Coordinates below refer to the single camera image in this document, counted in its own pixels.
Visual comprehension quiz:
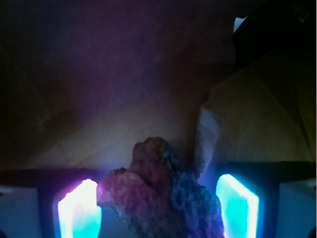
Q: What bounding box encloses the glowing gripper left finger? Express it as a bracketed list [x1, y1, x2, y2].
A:
[37, 170, 103, 238]

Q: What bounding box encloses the rough brown rock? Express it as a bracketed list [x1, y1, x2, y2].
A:
[97, 137, 224, 238]

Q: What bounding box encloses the brown paper bag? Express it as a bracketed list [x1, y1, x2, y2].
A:
[0, 0, 317, 170]

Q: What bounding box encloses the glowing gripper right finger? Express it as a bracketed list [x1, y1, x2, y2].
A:
[214, 162, 282, 238]

